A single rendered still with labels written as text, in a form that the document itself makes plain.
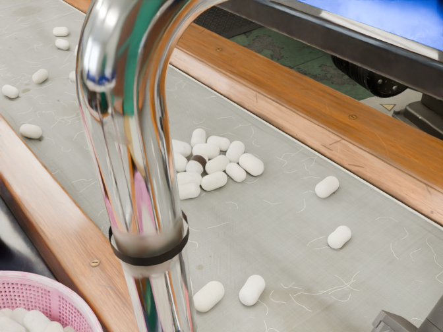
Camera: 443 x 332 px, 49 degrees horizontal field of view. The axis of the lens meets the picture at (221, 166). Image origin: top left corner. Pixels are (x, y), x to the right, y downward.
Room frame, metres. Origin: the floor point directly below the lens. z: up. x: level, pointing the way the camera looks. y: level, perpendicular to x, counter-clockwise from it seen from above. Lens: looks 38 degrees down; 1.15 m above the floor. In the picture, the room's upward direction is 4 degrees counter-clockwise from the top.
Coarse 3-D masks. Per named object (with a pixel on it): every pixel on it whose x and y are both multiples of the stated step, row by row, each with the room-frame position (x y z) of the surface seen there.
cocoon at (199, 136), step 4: (200, 128) 0.58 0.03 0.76; (196, 132) 0.57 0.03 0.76; (200, 132) 0.57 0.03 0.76; (204, 132) 0.57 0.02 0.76; (192, 136) 0.56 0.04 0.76; (196, 136) 0.56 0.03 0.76; (200, 136) 0.56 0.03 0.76; (204, 136) 0.56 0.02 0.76; (192, 140) 0.55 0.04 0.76; (196, 140) 0.55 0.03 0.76; (200, 140) 0.55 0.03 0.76; (204, 140) 0.55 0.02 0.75; (192, 144) 0.55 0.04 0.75
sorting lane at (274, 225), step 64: (0, 0) 1.23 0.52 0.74; (0, 64) 0.87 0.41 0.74; (64, 64) 0.85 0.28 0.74; (64, 128) 0.63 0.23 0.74; (192, 128) 0.61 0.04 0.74; (256, 128) 0.60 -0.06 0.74; (256, 192) 0.46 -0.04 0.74; (192, 256) 0.36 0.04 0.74; (256, 256) 0.35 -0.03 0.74; (320, 256) 0.35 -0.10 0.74; (384, 256) 0.34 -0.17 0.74; (256, 320) 0.27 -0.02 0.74; (320, 320) 0.27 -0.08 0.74
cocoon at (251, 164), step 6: (246, 156) 0.50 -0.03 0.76; (252, 156) 0.50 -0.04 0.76; (240, 162) 0.50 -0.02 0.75; (246, 162) 0.50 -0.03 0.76; (252, 162) 0.49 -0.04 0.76; (258, 162) 0.49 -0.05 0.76; (246, 168) 0.49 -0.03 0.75; (252, 168) 0.48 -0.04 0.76; (258, 168) 0.48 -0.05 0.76; (252, 174) 0.48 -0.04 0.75; (258, 174) 0.48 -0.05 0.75
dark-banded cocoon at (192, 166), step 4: (204, 156) 0.51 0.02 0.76; (188, 164) 0.50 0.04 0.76; (192, 164) 0.49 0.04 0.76; (196, 164) 0.49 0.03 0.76; (188, 168) 0.49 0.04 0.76; (192, 168) 0.49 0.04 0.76; (196, 168) 0.49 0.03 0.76; (200, 168) 0.49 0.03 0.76; (196, 172) 0.49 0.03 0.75; (200, 172) 0.49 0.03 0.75
